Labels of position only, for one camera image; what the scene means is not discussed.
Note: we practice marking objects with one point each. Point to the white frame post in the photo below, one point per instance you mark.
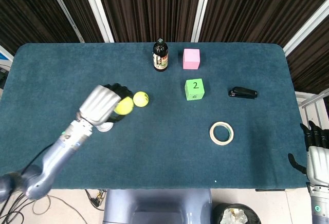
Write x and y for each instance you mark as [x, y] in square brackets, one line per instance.
[97, 10]
[306, 26]
[201, 10]

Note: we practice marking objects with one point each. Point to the thin grey frame post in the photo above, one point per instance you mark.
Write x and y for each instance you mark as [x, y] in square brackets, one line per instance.
[64, 10]

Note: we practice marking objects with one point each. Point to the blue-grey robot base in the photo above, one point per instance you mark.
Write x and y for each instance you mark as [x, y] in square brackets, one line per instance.
[156, 206]

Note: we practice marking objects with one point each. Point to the white tape roll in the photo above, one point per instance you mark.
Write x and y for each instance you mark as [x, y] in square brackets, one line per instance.
[212, 136]

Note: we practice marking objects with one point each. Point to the yellow tennis ball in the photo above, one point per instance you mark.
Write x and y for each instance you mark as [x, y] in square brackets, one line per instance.
[142, 99]
[124, 106]

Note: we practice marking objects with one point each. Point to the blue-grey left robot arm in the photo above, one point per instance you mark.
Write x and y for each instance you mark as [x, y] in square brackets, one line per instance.
[59, 153]

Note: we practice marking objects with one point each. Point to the blue table cloth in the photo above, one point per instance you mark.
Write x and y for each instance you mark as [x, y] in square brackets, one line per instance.
[180, 157]

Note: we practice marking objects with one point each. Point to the black trash bin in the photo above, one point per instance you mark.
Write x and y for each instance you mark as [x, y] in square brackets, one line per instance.
[236, 213]

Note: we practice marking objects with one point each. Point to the white metal rack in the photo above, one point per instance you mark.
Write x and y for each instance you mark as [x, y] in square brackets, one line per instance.
[312, 108]

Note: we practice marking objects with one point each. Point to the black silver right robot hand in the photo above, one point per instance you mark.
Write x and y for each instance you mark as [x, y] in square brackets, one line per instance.
[318, 165]

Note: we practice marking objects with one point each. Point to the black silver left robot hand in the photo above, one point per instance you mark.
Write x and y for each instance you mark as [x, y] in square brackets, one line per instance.
[99, 105]

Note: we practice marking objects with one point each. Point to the dark brown curtain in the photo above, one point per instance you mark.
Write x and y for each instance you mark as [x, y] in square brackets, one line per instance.
[154, 8]

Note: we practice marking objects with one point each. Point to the pink cube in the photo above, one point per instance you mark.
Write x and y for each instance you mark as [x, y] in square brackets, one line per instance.
[191, 59]

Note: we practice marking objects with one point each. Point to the black device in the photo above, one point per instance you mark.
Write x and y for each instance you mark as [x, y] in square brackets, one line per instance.
[3, 77]

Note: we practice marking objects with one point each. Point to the green numbered cube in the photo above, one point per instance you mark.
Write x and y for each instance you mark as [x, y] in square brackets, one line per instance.
[194, 89]

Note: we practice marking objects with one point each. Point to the dark glass bottle with label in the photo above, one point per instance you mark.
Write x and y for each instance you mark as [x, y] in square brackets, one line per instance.
[160, 57]

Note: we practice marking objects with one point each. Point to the clear plastic cup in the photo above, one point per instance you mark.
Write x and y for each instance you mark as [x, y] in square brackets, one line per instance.
[105, 128]

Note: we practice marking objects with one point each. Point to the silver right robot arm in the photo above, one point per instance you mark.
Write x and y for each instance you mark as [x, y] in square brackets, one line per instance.
[320, 203]

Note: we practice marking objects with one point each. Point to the black stapler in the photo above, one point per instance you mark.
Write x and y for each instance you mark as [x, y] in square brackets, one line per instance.
[242, 93]

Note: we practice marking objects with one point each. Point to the blue white board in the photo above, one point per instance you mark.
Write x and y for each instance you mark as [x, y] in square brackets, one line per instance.
[4, 54]

